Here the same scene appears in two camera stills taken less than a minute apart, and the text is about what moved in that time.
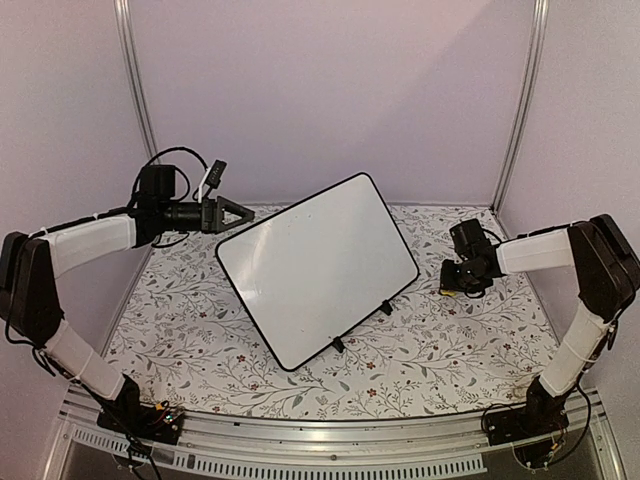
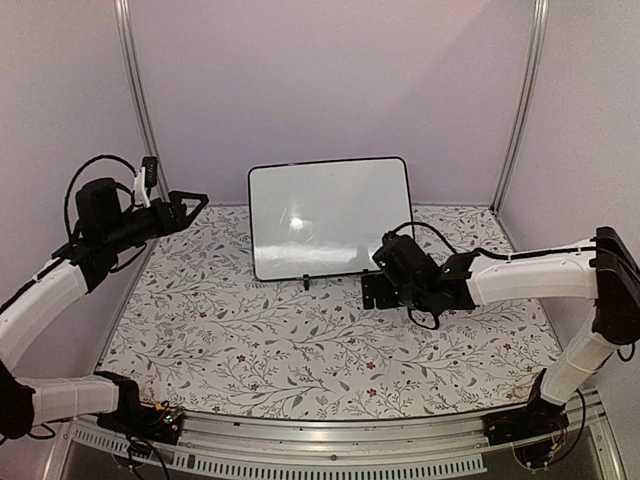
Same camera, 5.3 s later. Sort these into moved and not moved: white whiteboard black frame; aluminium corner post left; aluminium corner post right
Moved: white whiteboard black frame
Not moved: aluminium corner post right; aluminium corner post left
